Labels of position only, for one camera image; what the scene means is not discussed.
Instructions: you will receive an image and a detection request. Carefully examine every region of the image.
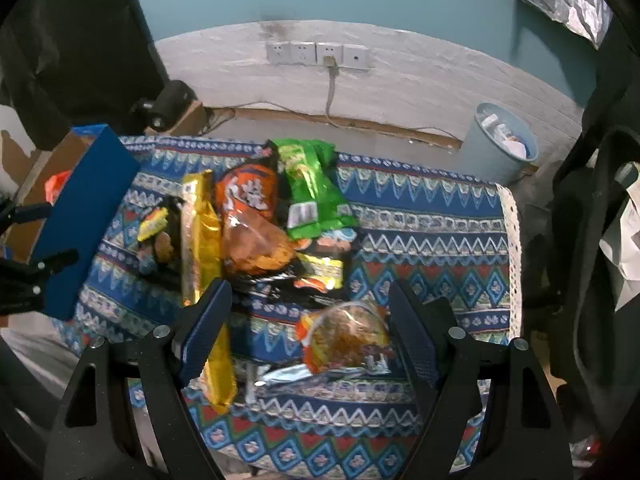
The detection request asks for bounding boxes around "white paper sheet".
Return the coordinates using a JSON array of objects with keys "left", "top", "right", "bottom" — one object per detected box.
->
[{"left": 599, "top": 162, "right": 640, "bottom": 312}]

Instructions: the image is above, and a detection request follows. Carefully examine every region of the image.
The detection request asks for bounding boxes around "small yellow-green snack packet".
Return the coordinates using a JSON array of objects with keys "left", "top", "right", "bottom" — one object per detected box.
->
[{"left": 295, "top": 252, "right": 347, "bottom": 294}]

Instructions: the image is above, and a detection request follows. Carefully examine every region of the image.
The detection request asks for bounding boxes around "grey plugged cable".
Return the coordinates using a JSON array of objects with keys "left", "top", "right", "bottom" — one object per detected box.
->
[{"left": 323, "top": 57, "right": 342, "bottom": 117}]

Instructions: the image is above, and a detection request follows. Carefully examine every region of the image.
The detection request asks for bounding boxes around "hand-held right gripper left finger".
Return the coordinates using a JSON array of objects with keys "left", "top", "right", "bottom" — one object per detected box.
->
[{"left": 44, "top": 278, "right": 233, "bottom": 480}]

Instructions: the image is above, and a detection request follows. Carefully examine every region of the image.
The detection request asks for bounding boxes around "blue cardboard box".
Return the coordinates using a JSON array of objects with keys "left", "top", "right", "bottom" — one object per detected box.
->
[{"left": 9, "top": 125, "right": 142, "bottom": 322}]

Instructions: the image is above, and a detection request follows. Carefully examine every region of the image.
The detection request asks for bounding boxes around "black camera on box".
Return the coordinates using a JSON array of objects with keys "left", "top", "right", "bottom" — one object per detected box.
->
[{"left": 131, "top": 80, "right": 197, "bottom": 130}]

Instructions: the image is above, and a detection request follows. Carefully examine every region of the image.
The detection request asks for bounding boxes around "red orange snack packet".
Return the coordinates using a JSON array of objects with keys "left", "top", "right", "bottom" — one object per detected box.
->
[{"left": 44, "top": 170, "right": 73, "bottom": 206}]

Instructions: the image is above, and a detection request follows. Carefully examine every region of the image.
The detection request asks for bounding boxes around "silver snack packet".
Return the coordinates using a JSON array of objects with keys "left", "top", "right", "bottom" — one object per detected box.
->
[{"left": 240, "top": 360, "right": 391, "bottom": 392}]

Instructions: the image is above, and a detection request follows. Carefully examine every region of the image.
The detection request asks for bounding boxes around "blue patterned tablecloth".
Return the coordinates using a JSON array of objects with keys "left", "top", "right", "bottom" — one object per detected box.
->
[{"left": 52, "top": 135, "right": 523, "bottom": 480}]

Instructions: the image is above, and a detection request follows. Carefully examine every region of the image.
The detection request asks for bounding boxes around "orange chip bag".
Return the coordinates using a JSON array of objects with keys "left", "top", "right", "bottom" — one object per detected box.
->
[{"left": 215, "top": 161, "right": 299, "bottom": 278}]

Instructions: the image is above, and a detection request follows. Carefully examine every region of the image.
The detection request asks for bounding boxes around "black hanging jacket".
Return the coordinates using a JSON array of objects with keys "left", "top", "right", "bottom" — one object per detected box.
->
[{"left": 0, "top": 0, "right": 172, "bottom": 152}]

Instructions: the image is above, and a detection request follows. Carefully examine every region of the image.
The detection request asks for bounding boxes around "long yellow snack packet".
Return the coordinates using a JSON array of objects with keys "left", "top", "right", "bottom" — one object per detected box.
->
[{"left": 180, "top": 170, "right": 238, "bottom": 415}]

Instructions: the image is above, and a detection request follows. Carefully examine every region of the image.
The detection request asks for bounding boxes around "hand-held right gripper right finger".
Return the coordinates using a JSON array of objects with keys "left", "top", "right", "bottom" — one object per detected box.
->
[{"left": 387, "top": 280, "right": 576, "bottom": 480}]

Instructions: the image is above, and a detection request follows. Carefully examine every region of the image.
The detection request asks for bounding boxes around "green snack packet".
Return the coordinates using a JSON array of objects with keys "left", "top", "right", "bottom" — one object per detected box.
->
[{"left": 270, "top": 139, "right": 358, "bottom": 241}]

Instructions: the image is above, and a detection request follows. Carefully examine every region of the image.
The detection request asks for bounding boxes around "plain black snack packet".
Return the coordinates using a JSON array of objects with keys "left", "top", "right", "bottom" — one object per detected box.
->
[{"left": 229, "top": 267, "right": 351, "bottom": 312}]

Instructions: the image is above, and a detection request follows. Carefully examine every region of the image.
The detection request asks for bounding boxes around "clear orange snack bag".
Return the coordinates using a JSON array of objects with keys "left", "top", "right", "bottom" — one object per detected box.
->
[{"left": 295, "top": 301, "right": 392, "bottom": 375}]

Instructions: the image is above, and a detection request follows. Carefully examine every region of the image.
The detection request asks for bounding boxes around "light blue trash bin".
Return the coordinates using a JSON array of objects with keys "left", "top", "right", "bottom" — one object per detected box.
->
[{"left": 462, "top": 102, "right": 540, "bottom": 187}]

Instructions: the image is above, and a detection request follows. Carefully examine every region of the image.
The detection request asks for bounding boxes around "small brown cardboard box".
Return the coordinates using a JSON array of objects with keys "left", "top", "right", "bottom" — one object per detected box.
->
[{"left": 145, "top": 101, "right": 209, "bottom": 137}]

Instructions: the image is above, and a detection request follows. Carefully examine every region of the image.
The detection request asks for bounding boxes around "black yellow-label snack packet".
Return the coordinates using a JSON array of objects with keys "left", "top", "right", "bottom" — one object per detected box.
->
[{"left": 135, "top": 194, "right": 186, "bottom": 282}]

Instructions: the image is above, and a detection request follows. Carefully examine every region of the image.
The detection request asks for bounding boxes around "white wall socket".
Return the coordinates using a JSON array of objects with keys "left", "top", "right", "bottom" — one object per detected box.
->
[
  {"left": 266, "top": 41, "right": 293, "bottom": 65},
  {"left": 291, "top": 41, "right": 317, "bottom": 65},
  {"left": 316, "top": 42, "right": 344, "bottom": 67},
  {"left": 342, "top": 45, "right": 371, "bottom": 70}
]

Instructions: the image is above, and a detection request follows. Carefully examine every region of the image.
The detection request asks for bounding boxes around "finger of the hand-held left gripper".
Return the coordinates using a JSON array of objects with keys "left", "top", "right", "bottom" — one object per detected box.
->
[
  {"left": 0, "top": 249, "right": 80, "bottom": 315},
  {"left": 0, "top": 198, "right": 53, "bottom": 235}
]

